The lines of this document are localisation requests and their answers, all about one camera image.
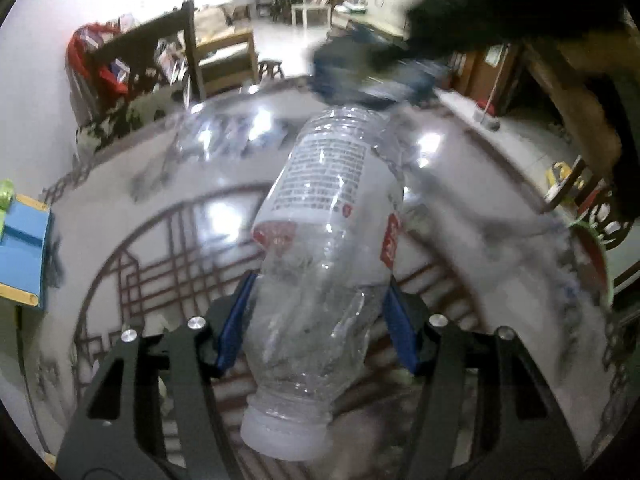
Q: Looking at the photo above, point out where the red and green trash bin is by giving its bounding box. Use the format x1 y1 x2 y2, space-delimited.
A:
567 220 613 311

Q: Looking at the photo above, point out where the clear plastic bottle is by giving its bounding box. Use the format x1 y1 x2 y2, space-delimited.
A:
240 105 406 461

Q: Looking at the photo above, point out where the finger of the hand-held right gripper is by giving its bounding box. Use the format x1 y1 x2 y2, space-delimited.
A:
395 57 441 98
310 35 408 106

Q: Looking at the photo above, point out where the television cabinet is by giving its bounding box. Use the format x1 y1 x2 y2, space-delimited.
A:
332 2 408 41

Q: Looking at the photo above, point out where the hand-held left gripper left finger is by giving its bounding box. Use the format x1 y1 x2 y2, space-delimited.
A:
54 271 259 480

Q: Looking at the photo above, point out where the blue and yellow toy stand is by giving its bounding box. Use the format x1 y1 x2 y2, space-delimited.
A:
0 179 55 308

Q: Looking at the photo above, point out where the white side table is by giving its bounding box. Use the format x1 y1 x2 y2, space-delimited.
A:
291 2 333 28

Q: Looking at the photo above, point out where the broom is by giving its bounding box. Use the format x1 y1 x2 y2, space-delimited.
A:
472 62 501 131

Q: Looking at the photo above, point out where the wooden sofa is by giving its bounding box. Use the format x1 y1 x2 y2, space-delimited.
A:
192 2 258 98

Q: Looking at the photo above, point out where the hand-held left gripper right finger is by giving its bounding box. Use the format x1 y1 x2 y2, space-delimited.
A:
382 276 584 480

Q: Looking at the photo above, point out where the dark wooden chair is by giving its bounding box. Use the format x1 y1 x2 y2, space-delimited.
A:
87 0 208 111

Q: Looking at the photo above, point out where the person's right forearm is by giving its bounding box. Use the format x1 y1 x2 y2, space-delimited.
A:
525 37 640 221

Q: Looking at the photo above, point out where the floral seat cushion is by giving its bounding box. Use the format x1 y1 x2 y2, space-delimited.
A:
75 87 191 153

